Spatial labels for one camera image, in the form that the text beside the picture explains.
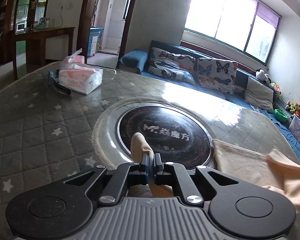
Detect brown plush toys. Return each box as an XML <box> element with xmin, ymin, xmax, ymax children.
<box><xmin>285</xmin><ymin>101</ymin><xmax>300</xmax><ymax>117</ymax></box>

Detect green plastic bowl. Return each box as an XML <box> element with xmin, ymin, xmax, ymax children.
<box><xmin>274</xmin><ymin>109</ymin><xmax>289</xmax><ymax>123</ymax></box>

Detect upright butterfly cushion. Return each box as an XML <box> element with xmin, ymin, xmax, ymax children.
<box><xmin>197</xmin><ymin>57</ymin><xmax>238</xmax><ymax>94</ymax></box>

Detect black white plush toy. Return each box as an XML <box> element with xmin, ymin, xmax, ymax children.
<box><xmin>256</xmin><ymin>69</ymin><xmax>271</xmax><ymax>85</ymax></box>

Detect pink tissue pack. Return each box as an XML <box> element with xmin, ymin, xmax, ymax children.
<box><xmin>58</xmin><ymin>48</ymin><xmax>103</xmax><ymax>95</ymax></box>

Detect dark wooden counter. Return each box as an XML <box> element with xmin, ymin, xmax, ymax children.
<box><xmin>11</xmin><ymin>27</ymin><xmax>75</xmax><ymax>80</ymax></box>

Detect flat butterfly pillow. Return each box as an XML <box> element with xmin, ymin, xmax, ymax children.
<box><xmin>147</xmin><ymin>47</ymin><xmax>196</xmax><ymax>85</ymax></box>

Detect window with green frame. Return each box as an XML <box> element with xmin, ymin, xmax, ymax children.
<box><xmin>185</xmin><ymin>0</ymin><xmax>281</xmax><ymax>64</ymax></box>

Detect round black induction cooktop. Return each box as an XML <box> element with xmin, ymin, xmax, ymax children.
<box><xmin>116</xmin><ymin>102</ymin><xmax>213</xmax><ymax>170</ymax></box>

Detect dark wooden display cabinet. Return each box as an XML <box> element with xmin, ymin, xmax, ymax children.
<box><xmin>0</xmin><ymin>0</ymin><xmax>48</xmax><ymax>65</ymax></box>

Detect cream sweatshirt garment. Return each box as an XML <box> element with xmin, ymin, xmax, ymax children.
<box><xmin>129</xmin><ymin>132</ymin><xmax>300</xmax><ymax>207</ymax></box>

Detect blue white small cabinet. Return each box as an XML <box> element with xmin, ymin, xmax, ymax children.
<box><xmin>87</xmin><ymin>27</ymin><xmax>103</xmax><ymax>56</ymax></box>

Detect white microwave oven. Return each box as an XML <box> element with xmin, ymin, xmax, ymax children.
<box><xmin>16</xmin><ymin>22</ymin><xmax>26</xmax><ymax>33</ymax></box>

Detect blue corner sofa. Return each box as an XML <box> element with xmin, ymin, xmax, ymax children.
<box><xmin>117</xmin><ymin>41</ymin><xmax>300</xmax><ymax>161</ymax></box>

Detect pink green plush toy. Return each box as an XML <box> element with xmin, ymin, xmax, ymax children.
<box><xmin>270</xmin><ymin>82</ymin><xmax>282</xmax><ymax>95</ymax></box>

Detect grey plain cushion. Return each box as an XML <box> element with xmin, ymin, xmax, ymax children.
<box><xmin>244</xmin><ymin>77</ymin><xmax>274</xmax><ymax>113</ymax></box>

